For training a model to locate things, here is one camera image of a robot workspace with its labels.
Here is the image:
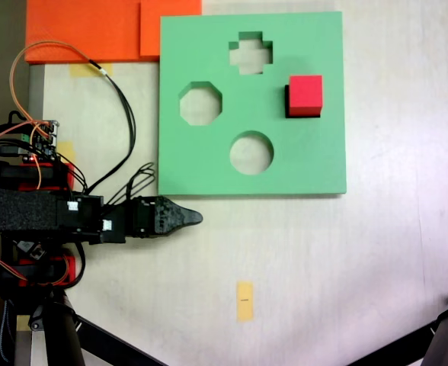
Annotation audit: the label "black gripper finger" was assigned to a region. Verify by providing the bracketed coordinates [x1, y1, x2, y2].
[155, 197, 204, 219]
[155, 216, 204, 236]

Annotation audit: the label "red square block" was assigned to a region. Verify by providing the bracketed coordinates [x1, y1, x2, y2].
[287, 75, 323, 117]

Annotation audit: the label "green shape sorter board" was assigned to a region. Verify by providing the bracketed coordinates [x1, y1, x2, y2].
[157, 10, 347, 197]

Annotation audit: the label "yellow tape with black mark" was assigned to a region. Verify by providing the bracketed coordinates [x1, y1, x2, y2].
[235, 281, 254, 323]

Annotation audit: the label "small grey component board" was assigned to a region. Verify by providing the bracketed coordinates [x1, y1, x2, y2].
[16, 239, 46, 261]

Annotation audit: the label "black circuit board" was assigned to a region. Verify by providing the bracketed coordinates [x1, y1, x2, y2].
[20, 120, 61, 163]

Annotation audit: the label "black table clamp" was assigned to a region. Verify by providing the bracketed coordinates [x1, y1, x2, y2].
[0, 261, 69, 289]
[0, 162, 59, 190]

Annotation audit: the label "small orange foam slab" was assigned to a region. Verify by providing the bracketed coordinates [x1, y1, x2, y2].
[139, 0, 203, 58]

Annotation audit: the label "large orange foam slab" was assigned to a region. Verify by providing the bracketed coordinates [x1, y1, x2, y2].
[24, 0, 142, 64]

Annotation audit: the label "thin black gripper wires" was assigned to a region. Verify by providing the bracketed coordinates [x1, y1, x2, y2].
[107, 162, 158, 209]

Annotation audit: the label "black servo wires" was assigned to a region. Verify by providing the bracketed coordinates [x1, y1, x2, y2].
[58, 152, 91, 194]

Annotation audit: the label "grey braided cable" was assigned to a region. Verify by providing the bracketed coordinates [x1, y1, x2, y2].
[0, 299, 12, 364]

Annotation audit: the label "orange wire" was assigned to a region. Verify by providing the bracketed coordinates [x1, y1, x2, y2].
[9, 40, 94, 129]

